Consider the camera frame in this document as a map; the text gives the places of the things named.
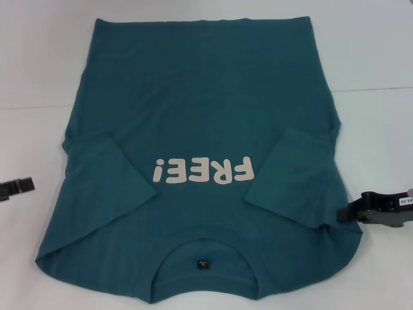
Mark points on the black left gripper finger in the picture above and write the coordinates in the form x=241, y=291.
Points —
x=19, y=187

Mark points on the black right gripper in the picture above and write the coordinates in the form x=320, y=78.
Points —
x=387, y=206

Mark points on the teal t-shirt with FREE print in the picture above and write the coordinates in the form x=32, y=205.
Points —
x=200, y=97

